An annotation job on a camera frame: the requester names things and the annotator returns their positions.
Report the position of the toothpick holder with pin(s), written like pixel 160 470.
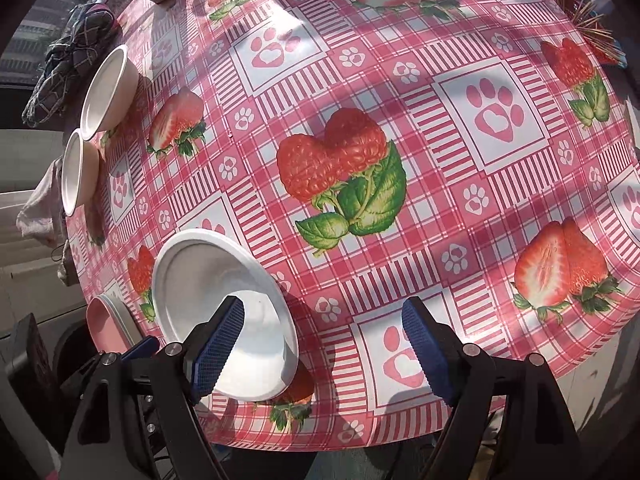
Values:
pixel 595 20

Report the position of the pink square plate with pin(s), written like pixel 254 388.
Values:
pixel 102 327

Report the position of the dark checked cloth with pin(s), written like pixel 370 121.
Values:
pixel 70 60

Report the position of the white bowl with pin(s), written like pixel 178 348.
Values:
pixel 200 280
pixel 80 172
pixel 112 87

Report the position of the washing machine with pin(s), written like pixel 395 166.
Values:
pixel 50 310

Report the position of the strawberry printed checked tablecloth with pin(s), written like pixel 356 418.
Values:
pixel 425 160

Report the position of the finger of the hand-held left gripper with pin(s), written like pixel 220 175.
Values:
pixel 141 349

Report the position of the pale pink towel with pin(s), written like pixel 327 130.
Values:
pixel 40 205

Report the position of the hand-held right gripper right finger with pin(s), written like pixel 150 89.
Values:
pixel 429 350

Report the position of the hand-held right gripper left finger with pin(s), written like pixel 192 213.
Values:
pixel 220 345

